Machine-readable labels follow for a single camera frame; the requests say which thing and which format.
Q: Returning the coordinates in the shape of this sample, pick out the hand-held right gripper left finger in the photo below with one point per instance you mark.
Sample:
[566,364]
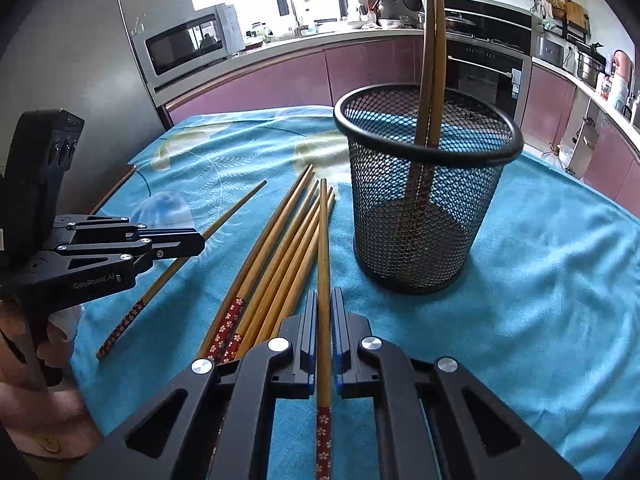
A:
[311,340]

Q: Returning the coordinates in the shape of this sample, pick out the steel bowl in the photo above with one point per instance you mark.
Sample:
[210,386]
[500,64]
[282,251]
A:
[389,22]

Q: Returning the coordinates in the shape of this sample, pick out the silver microwave oven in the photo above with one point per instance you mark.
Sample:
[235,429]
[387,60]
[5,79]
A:
[185,45]

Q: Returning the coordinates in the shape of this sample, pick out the steel pot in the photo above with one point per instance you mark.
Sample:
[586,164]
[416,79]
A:
[587,67]

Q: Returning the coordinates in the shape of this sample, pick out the white kitchen countertop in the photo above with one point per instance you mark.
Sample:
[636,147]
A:
[325,36]

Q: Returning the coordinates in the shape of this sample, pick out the clear glass jug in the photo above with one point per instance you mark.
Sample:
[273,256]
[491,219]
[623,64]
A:
[555,157]

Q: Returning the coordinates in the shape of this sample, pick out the silver countertop appliance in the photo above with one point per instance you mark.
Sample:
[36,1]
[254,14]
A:
[550,50]

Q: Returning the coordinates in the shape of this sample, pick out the black mesh utensil holder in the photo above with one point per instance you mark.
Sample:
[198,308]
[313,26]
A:
[450,240]

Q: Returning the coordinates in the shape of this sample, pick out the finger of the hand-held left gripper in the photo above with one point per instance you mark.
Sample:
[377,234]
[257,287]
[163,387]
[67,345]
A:
[147,260]
[175,242]

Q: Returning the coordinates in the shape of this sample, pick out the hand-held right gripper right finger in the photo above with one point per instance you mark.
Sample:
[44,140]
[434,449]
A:
[337,340]

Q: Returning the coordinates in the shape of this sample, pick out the wooden cutting board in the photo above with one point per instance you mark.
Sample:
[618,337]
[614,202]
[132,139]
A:
[576,12]

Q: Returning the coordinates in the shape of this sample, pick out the pink kitchen cabinets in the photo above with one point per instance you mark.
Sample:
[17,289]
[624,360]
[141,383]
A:
[550,95]
[360,70]

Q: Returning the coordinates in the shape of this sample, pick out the pot with glass lid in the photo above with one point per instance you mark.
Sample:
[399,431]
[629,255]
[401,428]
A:
[457,21]

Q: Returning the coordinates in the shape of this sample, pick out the red-patterned wooden chopstick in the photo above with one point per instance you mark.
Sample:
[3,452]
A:
[324,260]
[426,60]
[150,292]
[439,60]

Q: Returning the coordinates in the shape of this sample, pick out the blue leaf-print tablecloth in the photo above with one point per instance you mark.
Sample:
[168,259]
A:
[525,310]

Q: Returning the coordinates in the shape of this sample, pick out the person's left hand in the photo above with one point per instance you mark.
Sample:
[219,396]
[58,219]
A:
[15,360]

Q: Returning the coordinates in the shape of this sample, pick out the black built-in oven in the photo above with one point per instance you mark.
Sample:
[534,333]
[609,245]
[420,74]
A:
[480,80]

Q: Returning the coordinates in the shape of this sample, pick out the bunch of wooden chopsticks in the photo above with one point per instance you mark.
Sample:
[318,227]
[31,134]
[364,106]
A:
[280,255]

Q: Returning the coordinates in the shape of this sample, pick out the pink kettle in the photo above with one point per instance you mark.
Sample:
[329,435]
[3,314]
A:
[622,67]

